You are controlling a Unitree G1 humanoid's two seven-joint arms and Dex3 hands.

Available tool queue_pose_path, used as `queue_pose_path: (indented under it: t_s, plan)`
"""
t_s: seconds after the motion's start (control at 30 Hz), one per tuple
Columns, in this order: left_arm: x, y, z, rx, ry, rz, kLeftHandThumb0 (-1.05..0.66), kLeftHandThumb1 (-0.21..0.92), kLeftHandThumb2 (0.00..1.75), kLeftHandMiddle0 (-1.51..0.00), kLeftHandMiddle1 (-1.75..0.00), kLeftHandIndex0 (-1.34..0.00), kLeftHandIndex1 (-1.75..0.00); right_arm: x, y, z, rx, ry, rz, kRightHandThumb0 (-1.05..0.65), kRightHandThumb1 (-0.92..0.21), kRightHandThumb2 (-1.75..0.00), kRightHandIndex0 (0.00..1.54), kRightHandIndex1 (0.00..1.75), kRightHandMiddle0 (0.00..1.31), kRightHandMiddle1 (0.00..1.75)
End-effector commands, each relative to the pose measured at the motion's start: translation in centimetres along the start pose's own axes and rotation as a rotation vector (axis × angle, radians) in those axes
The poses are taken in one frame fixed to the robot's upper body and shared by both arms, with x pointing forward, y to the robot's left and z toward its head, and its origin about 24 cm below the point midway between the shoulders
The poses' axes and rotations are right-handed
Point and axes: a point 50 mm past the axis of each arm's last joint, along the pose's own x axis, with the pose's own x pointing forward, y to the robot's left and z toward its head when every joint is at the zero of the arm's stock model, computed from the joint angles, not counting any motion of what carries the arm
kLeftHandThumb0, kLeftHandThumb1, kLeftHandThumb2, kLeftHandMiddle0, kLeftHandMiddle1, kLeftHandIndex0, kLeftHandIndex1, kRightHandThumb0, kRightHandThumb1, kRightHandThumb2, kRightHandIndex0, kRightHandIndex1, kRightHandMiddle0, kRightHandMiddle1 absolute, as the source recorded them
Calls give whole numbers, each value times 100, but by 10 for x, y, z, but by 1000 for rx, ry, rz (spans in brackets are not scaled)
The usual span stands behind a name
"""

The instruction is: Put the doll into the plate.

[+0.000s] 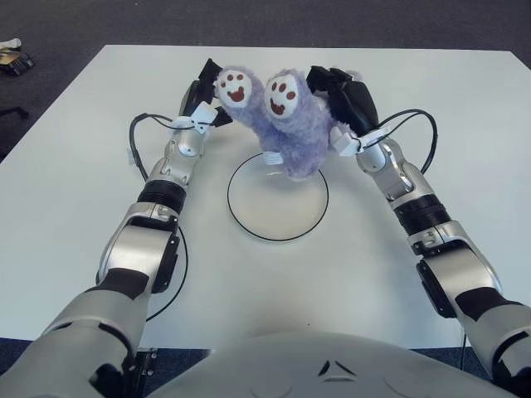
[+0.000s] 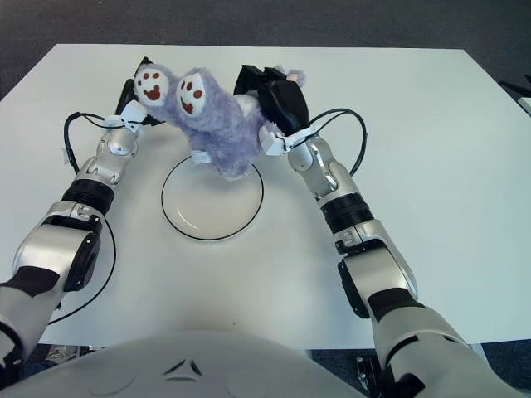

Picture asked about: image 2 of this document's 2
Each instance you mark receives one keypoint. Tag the grey robot torso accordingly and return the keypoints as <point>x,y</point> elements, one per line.
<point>186,373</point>

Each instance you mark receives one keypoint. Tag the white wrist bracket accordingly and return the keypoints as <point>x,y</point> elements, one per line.
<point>132,114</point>
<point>274,143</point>

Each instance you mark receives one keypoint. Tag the purple plush bunny doll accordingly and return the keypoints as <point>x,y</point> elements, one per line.
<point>220,132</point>

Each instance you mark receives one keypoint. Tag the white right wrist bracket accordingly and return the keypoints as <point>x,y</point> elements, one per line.
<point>274,143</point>

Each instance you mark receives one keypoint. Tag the black metal frame under table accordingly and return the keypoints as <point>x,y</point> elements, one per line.
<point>371,375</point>

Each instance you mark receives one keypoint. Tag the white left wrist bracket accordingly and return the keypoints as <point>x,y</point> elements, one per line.
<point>132,114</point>

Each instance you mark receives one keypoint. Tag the white furniture edge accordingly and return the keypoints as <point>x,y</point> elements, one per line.
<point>526,107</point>

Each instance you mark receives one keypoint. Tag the black furniture foot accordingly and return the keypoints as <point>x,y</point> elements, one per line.
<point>516,88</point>

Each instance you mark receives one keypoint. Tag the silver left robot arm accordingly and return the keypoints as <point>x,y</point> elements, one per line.
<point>58,244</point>

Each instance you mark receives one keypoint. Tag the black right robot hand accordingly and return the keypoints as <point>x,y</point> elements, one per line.
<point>286,103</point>

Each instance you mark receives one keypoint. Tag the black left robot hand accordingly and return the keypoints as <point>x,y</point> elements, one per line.
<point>124,95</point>

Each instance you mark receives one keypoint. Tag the white plate with black rim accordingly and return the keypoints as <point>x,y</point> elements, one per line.
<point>207,215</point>

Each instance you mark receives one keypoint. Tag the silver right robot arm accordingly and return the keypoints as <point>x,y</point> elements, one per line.
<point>373,248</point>

